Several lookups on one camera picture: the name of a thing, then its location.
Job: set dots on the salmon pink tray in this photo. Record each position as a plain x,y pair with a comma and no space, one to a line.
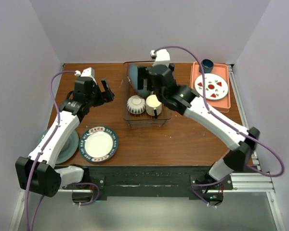
224,104

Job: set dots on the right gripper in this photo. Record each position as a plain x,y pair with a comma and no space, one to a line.
142,74

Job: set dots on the dark blue plate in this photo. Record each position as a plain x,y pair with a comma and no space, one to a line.
133,79

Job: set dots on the cream ceramic mug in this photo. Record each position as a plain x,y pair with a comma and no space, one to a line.
153,106

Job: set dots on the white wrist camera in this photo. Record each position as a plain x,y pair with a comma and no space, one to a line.
160,57
88,72

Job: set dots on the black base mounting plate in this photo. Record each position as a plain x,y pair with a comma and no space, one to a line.
145,181

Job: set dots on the aluminium frame rail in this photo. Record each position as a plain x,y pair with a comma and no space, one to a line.
243,182

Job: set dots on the black wire dish rack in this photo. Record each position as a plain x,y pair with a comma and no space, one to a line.
141,120

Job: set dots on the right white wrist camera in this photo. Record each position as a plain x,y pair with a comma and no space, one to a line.
160,57

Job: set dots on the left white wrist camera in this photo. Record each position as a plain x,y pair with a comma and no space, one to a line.
88,72

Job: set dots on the grey green plate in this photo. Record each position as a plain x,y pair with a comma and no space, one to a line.
69,148

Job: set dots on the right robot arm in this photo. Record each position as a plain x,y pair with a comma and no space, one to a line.
240,140

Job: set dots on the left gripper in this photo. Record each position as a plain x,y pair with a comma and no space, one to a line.
105,96

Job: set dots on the watermelon pattern plate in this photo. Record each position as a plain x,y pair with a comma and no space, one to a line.
215,86

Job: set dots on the dark blue mug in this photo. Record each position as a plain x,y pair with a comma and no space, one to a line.
207,65

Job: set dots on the white plate green lettered rim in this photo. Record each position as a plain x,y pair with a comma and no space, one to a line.
98,144

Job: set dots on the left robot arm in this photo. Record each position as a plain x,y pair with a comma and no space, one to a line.
36,173

